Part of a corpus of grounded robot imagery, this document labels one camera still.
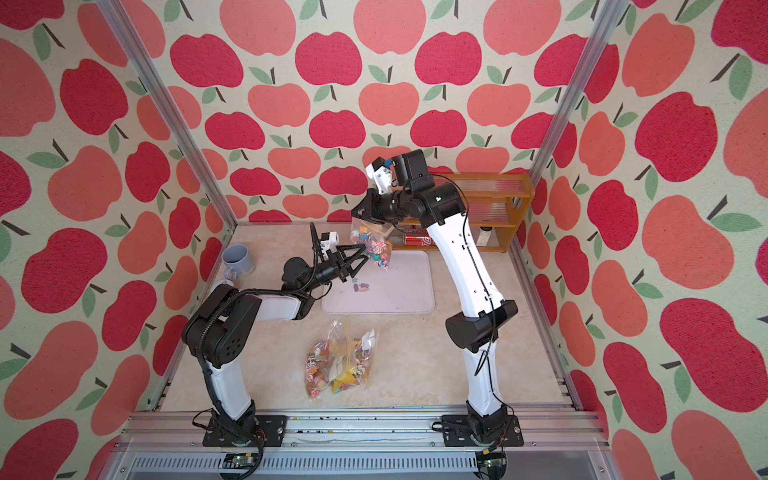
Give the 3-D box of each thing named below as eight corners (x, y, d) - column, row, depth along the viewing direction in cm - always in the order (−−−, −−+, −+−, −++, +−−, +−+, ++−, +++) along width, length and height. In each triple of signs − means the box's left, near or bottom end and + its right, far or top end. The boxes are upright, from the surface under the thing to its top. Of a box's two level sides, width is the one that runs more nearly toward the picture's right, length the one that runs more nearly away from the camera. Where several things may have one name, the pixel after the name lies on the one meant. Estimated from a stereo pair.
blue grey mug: (234, 285, 105) (223, 270, 98) (230, 265, 111) (220, 248, 104) (256, 278, 107) (247, 262, 100) (251, 258, 113) (242, 241, 106)
